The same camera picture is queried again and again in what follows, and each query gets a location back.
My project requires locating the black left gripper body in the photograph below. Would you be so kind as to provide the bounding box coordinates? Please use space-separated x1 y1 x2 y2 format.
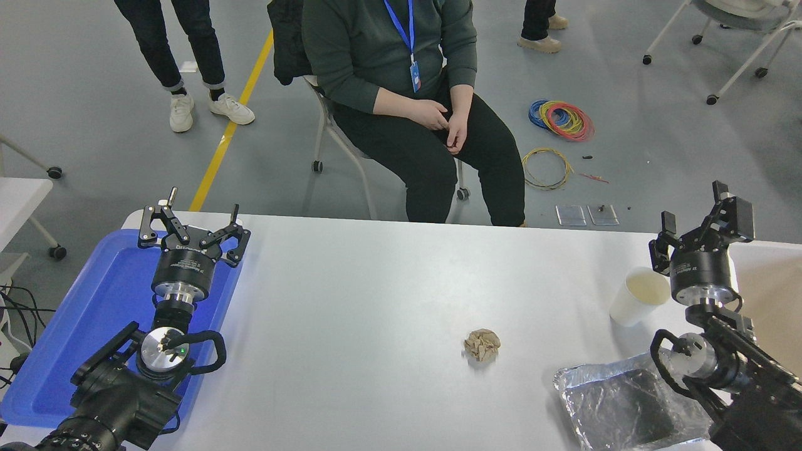
152 234 224 296

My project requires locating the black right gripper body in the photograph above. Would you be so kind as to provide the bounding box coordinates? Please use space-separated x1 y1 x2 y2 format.
669 244 736 299

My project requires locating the white paper cup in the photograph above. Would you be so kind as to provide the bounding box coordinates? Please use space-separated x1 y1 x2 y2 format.
609 267 672 328

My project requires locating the person's right hand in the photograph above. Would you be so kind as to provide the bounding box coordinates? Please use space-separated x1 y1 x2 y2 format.
407 99 450 132

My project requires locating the person's left hand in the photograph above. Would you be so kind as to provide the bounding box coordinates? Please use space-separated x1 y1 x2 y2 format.
445 110 470 155

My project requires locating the large pale bin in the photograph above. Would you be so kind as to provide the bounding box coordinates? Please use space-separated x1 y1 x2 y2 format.
730 241 802 376

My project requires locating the blue plastic tray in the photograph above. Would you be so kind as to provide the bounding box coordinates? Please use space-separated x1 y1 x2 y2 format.
0 229 245 430

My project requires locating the white side table with casters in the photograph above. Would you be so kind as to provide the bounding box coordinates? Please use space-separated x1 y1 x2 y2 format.
0 135 68 289

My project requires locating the white rolling chair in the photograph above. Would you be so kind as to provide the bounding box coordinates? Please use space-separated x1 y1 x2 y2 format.
303 75 471 220

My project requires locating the silver foil tray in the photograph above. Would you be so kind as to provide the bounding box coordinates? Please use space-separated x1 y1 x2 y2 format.
553 351 715 451

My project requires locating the person with white sneakers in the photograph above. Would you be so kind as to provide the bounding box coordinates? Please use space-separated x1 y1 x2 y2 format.
114 0 256 133

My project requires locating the crumpled tan paper ball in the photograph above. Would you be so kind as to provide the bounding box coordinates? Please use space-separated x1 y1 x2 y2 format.
464 328 501 363

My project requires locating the black jacket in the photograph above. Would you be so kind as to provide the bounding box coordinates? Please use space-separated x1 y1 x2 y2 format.
266 0 314 86

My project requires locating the seated person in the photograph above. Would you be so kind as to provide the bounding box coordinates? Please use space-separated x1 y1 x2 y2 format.
301 0 527 227

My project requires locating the person with beige shoes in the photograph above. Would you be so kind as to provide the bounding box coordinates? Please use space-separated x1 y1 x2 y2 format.
517 0 570 54

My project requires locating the red and yellow wire coil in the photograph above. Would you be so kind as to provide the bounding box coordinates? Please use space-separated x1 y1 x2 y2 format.
540 100 595 142

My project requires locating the thin yellow wire coil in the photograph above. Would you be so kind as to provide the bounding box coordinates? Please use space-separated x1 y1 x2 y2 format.
520 148 574 191

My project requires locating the black cable bundle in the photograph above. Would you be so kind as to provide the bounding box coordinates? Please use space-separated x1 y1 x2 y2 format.
0 285 57 389

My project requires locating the blue wire coil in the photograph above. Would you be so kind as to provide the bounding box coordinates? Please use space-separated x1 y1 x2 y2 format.
528 99 568 130

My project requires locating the white frame grey seat chair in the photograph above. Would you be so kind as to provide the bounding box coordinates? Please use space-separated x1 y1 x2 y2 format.
642 0 802 106

